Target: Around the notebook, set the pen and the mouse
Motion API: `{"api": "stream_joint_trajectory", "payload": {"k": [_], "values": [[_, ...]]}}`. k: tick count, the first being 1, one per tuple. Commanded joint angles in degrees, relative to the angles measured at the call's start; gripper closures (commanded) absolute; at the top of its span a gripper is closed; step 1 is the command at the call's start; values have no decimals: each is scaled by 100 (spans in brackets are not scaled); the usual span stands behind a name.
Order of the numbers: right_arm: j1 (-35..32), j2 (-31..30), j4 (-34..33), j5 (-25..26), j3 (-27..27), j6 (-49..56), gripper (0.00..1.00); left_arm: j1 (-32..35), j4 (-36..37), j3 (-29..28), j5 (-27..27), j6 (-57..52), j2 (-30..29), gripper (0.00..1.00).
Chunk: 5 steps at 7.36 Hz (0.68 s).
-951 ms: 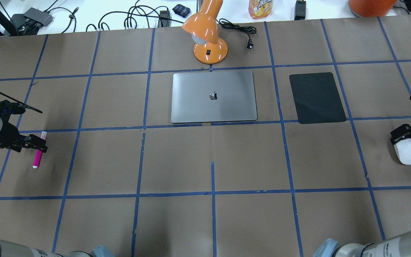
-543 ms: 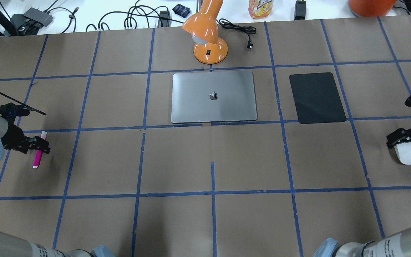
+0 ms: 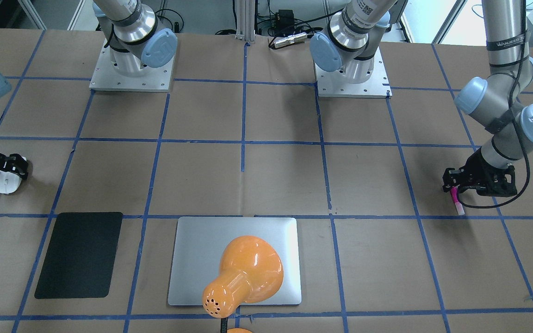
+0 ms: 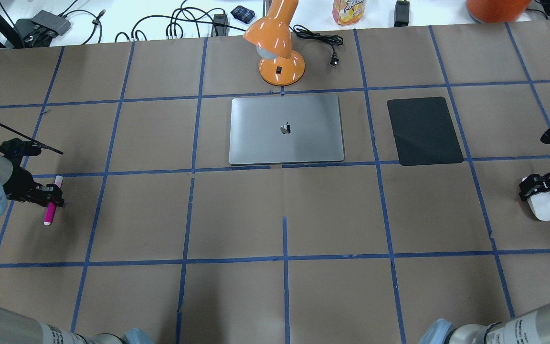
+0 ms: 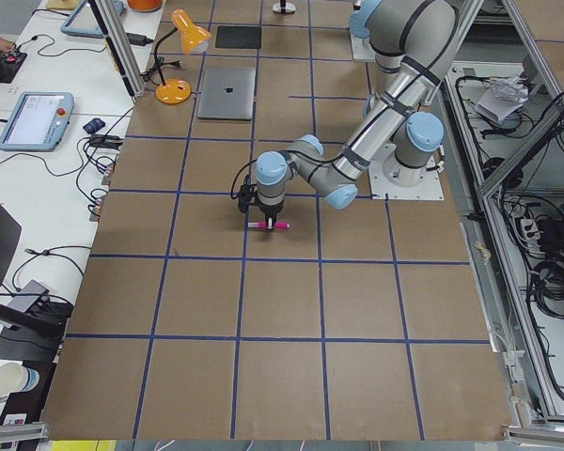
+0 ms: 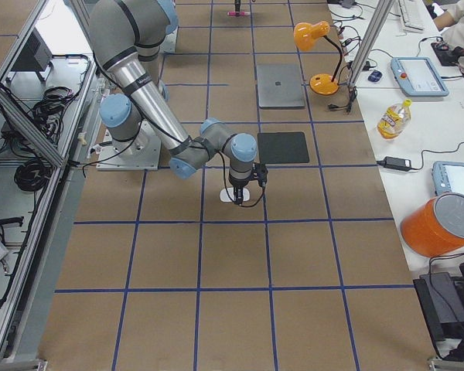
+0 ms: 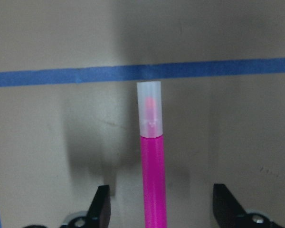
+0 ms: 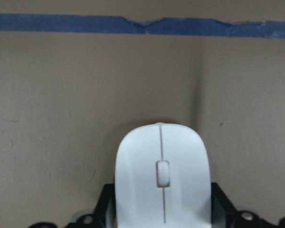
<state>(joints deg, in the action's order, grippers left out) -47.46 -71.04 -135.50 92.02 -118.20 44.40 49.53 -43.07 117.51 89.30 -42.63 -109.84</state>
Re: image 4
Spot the orange juice bottle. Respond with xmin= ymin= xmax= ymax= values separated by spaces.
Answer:
xmin=332 ymin=0 xmax=366 ymax=26

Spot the black mousepad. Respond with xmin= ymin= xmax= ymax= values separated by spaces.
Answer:
xmin=387 ymin=97 xmax=464 ymax=166

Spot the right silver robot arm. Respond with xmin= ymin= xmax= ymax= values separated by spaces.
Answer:
xmin=420 ymin=128 xmax=550 ymax=344

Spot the silver laptop notebook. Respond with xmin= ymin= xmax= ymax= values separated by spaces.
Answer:
xmin=228 ymin=94 xmax=345 ymax=165

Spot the lamp power cable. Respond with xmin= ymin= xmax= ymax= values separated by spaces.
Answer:
xmin=292 ymin=25 xmax=344 ymax=67

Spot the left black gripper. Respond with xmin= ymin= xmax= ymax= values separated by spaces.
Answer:
xmin=0 ymin=139 xmax=65 ymax=208

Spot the white computer mouse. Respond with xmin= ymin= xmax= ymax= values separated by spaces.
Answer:
xmin=518 ymin=174 xmax=550 ymax=221

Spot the orange bucket grey lid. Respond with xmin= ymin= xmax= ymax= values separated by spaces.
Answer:
xmin=465 ymin=0 xmax=531 ymax=22

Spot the pink marker pen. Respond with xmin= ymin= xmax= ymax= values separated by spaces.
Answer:
xmin=43 ymin=175 xmax=63 ymax=226

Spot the dark blue pouch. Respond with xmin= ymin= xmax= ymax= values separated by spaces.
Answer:
xmin=231 ymin=6 xmax=256 ymax=24

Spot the black power adapter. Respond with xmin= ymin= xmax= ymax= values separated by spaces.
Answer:
xmin=393 ymin=0 xmax=410 ymax=27

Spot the orange desk lamp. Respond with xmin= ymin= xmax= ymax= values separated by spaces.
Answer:
xmin=243 ymin=0 xmax=306 ymax=86

